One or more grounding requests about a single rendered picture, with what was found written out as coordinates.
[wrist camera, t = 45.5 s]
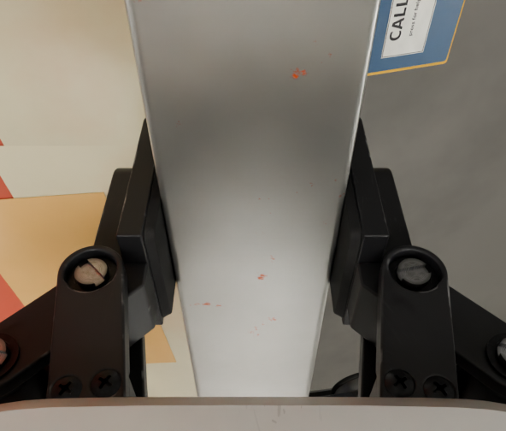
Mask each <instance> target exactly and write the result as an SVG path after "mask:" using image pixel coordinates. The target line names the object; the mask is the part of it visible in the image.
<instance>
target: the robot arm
mask: <svg viewBox="0 0 506 431"><path fill-rule="evenodd" d="M175 283H176V279H175V273H174V266H173V260H172V256H171V251H170V246H169V242H168V233H167V229H166V223H165V219H164V214H163V209H162V201H161V196H160V191H159V186H158V182H157V177H156V169H155V164H154V159H153V154H152V149H151V145H150V136H149V131H148V127H147V122H146V118H144V122H143V126H142V129H141V133H140V136H139V140H138V147H137V150H136V154H135V157H134V162H133V166H132V168H117V169H116V170H115V171H114V173H113V176H112V180H111V182H110V186H109V191H108V195H107V198H106V201H105V205H104V208H103V213H102V217H101V220H100V223H99V226H98V230H97V235H96V238H95V242H94V245H92V246H87V247H85V248H81V249H79V250H77V251H75V252H73V253H72V254H71V255H69V256H68V257H67V258H66V259H65V260H64V261H63V262H62V264H61V266H60V268H59V270H58V274H57V283H56V286H55V287H53V288H52V289H50V290H49V291H48V292H46V293H45V294H43V295H42V296H40V297H39V298H37V299H35V300H33V301H32V302H31V303H30V304H28V305H26V306H25V307H23V308H22V309H20V310H18V311H17V312H15V313H14V314H13V315H11V316H9V317H8V318H6V319H5V320H3V321H2V322H0V431H506V322H504V321H502V320H501V319H499V318H498V317H496V316H494V315H493V314H492V313H490V312H489V311H487V310H485V309H484V308H482V307H481V306H479V305H478V304H476V303H475V302H474V301H472V300H470V299H469V298H467V297H465V296H464V295H462V294H461V293H459V292H458V291H457V290H455V289H454V288H452V287H451V286H449V279H448V273H447V269H446V267H445V266H444V263H443V262H442V261H441V259H440V258H439V257H437V256H436V255H435V254H433V253H432V252H430V251H429V250H426V249H424V248H421V247H419V246H414V245H412V244H411V240H410V237H409V231H408V229H407V225H406V221H405V219H404V215H403V210H402V206H401V203H400V200H399V196H398V193H397V188H396V184H395V181H394V178H393V174H392V172H391V170H390V169H389V168H374V167H373V164H372V160H371V156H370V153H369V148H368V142H367V139H366V135H365V131H364V127H363V124H362V119H361V118H359V123H358V128H357V133H356V142H355V146H354V151H353V156H352V161H351V165H350V174H349V179H348V184H347V189H346V193H345V198H344V207H343V212H342V216H341V221H340V226H339V230H338V239H337V244H336V249H335V254H334V259H333V264H332V273H331V277H330V287H331V294H332V307H333V312H334V314H336V315H338V316H341V317H342V323H343V324H344V325H350V327H351V328H352V329H354V330H355V331H356V332H357V333H359V334H360V335H361V344H360V362H359V381H358V397H148V390H147V372H146V354H145V337H144V336H145V335H146V334H147V333H148V332H149V331H151V330H152V329H153V328H154V327H155V325H162V324H163V319H164V317H165V316H168V315H170V314H171V313H172V310H173V303H174V290H175Z"/></svg>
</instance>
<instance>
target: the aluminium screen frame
mask: <svg viewBox="0 0 506 431"><path fill-rule="evenodd" d="M380 1H381V0H124V3H125V7H126V16H127V20H128V26H129V30H130V34H131V40H132V47H133V53H134V57H135V62H136V67H137V71H138V80H139V85H140V90H141V94H142V99H143V104H144V112H145V117H146V122H147V127H148V131H149V136H150V145H151V149H152V154H153V159H154V164H155V169H156V177H157V182H158V186H159V191H160V196H161V201H162V209H163V214H164V219H165V223H166V229H167V233H168V242H169V246H170V251H171V256H172V260H173V266H174V273H175V279H176V283H177V288H178V293H179V301H180V306H181V311H182V316H183V320H184V325H185V333H186V338H187V343H188V348H189V352H190V357H191V366H192V371H193V375H194V380H195V385H196V389H197V396H198V397H308V396H309V390H310V386H311V381H312V376H313V371H314V366H315V358H316V353H317V348H318V344H319V338H320V334H321V325H322V320H323V316H324V310H325V306H326V301H327V292H328V287H329V282H330V277H331V273H332V264H333V259H334V254H335V249H336V244H337V239H338V230H339V226H340V221H341V216H342V212H343V207H344V198H345V193H346V189H347V184H348V179H349V174H350V165H351V161H352V156H353V151H354V146H355V142H356V133H357V128H358V123H359V118H360V114H361V108H362V100H363V95H364V90H365V85H366V80H367V76H368V67H369V62H370V57H371V52H372V48H373V42H374V34H375V29H376V24H377V20H378V15H379V10H380Z"/></svg>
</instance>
